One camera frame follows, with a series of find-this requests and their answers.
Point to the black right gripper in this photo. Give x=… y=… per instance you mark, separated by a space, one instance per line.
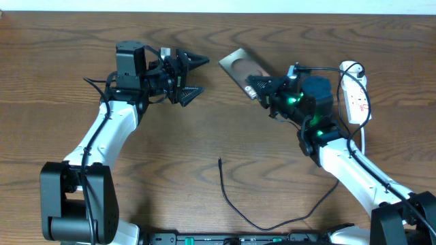
x=271 y=87

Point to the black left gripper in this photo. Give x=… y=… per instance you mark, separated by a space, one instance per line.
x=179 y=76

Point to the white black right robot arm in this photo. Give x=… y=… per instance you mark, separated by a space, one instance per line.
x=398 y=215

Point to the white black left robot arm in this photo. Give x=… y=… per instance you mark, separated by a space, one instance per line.
x=77 y=195

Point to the white USB charger adapter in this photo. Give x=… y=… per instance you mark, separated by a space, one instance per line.
x=357 y=69

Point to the white power strip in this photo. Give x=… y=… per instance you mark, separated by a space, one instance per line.
x=355 y=100

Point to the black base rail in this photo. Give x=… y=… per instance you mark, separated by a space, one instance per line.
x=229 y=239

